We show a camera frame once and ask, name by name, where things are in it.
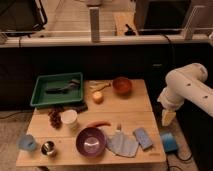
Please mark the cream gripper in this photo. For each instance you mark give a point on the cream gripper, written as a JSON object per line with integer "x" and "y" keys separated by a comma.
{"x": 167, "y": 117}

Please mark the blue-grey cloth towel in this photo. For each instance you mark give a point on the blue-grey cloth towel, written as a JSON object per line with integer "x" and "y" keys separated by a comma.
{"x": 120, "y": 144}

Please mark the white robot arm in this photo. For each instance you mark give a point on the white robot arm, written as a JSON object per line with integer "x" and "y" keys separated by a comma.
{"x": 185, "y": 83}

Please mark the white paper cup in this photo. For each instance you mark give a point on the white paper cup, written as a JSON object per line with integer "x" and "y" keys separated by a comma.
{"x": 69, "y": 118}

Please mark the small steel cup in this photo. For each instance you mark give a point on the small steel cup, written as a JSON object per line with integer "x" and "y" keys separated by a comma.
{"x": 48, "y": 149}

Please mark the blue plastic cup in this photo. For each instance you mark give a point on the blue plastic cup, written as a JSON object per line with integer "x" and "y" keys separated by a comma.
{"x": 27, "y": 143}

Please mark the blue box on floor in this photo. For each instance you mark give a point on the blue box on floor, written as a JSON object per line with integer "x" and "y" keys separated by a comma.
{"x": 169, "y": 142}

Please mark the blue sponge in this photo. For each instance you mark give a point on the blue sponge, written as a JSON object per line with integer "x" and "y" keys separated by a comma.
{"x": 143, "y": 138}

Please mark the silver fork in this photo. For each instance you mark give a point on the silver fork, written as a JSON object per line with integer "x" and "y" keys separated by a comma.
{"x": 118, "y": 128}

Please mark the brown wooden bowl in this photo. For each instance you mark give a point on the brown wooden bowl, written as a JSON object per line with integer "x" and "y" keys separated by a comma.
{"x": 122, "y": 85}

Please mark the red chili pepper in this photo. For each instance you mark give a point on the red chili pepper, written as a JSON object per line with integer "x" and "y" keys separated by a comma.
{"x": 99, "y": 124}

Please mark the purple bowl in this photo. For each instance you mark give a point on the purple bowl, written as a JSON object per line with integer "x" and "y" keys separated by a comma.
{"x": 91, "y": 142}

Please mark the black rectangular object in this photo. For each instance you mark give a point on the black rectangular object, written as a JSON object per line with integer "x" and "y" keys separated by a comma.
{"x": 78, "y": 107}

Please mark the black monitor right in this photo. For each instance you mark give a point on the black monitor right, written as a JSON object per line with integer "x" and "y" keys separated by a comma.
{"x": 153, "y": 17}

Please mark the black monitor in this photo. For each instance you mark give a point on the black monitor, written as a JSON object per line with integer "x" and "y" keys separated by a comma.
{"x": 153, "y": 17}
{"x": 22, "y": 17}

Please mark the green plastic tray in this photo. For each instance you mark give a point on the green plastic tray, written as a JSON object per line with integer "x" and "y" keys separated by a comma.
{"x": 41, "y": 99}

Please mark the bunch of dark grapes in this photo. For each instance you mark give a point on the bunch of dark grapes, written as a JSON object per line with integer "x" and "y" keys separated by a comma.
{"x": 55, "y": 118}

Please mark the black monitor left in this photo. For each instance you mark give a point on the black monitor left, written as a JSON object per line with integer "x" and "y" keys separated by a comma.
{"x": 22, "y": 17}

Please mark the grey vertical post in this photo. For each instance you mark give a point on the grey vertical post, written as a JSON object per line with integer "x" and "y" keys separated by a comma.
{"x": 94, "y": 24}

